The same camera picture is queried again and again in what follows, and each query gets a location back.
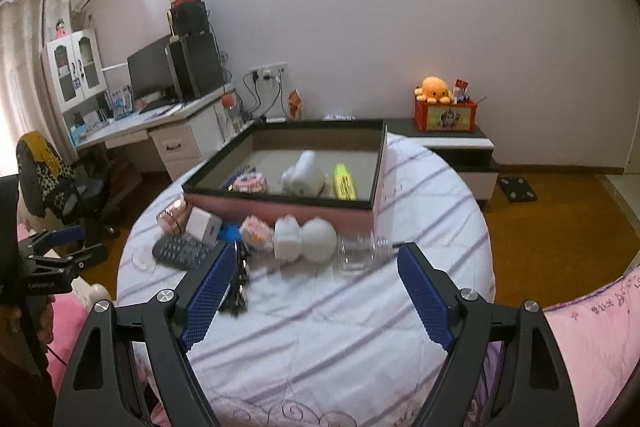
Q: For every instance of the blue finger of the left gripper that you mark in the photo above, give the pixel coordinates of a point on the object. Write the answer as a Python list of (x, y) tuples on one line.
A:
[(47, 240)]

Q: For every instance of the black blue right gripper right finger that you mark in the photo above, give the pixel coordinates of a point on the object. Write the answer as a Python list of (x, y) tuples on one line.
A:
[(503, 366)]

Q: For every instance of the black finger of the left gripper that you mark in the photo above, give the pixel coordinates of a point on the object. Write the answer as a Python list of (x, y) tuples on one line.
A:
[(72, 265)]

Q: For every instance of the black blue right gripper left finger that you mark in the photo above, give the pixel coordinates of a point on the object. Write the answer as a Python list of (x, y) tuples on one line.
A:
[(101, 386)]

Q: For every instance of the black hair clip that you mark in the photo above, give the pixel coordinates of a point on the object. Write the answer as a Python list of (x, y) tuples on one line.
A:
[(235, 302)]

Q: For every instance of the white astronaut figurine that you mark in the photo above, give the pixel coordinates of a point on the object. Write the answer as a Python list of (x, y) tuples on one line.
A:
[(315, 240)]

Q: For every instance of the clear glass bottle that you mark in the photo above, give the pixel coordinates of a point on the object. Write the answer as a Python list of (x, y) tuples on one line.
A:
[(359, 254)]

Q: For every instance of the black remote control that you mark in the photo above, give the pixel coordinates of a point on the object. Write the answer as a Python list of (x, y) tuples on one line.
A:
[(179, 252)]

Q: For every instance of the blue flat object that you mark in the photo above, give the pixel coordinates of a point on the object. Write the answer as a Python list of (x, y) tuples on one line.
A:
[(229, 233)]

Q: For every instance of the office chair with leopard cloth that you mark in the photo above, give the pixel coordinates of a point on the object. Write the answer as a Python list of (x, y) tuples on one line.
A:
[(50, 184)]

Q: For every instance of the white cube box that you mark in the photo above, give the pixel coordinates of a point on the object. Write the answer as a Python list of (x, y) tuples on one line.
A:
[(203, 226)]

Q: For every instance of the pink white block toy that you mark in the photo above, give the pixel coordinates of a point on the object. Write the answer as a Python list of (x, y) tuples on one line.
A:
[(257, 234)]

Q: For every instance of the rose gold cup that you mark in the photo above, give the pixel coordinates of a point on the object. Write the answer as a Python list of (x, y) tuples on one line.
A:
[(173, 219)]

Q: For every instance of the pink quilt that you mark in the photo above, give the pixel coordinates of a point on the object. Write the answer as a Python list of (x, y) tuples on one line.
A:
[(598, 336)]

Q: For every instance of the pink toy in box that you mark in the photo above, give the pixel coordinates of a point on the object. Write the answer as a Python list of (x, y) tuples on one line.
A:
[(251, 182)]

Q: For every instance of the white desk with drawers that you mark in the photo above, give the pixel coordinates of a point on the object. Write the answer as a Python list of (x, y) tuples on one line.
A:
[(184, 135)]

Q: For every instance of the yellow highlighter pen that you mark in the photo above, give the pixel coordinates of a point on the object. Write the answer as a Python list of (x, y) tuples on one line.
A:
[(343, 184)]

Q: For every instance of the pink black storage box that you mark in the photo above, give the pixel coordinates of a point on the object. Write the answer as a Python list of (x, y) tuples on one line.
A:
[(328, 169)]

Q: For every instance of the white glass door cabinet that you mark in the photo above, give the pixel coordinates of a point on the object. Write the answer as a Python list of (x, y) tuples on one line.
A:
[(73, 68)]

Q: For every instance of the black computer monitor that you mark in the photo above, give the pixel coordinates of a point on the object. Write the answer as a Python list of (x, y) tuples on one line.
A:
[(149, 71)]

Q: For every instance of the black floor scale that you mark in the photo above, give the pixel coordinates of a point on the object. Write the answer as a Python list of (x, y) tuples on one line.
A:
[(516, 189)]

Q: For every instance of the black computer tower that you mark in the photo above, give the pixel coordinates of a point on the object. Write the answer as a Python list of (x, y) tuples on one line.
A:
[(194, 66)]

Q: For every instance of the beige curtain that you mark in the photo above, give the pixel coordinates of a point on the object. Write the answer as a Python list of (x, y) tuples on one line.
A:
[(27, 104)]

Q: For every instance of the black box on tower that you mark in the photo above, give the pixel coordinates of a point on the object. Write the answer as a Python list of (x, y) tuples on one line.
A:
[(188, 18)]

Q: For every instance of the black white nightstand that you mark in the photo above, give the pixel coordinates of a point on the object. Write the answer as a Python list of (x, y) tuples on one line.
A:
[(469, 153)]

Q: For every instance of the red picture box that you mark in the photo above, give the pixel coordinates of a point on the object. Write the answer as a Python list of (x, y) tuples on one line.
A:
[(458, 117)]

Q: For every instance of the orange octopus plush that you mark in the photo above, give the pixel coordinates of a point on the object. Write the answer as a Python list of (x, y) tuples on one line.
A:
[(433, 90)]

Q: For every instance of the white wall power strip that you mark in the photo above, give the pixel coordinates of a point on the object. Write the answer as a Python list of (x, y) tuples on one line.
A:
[(275, 70)]

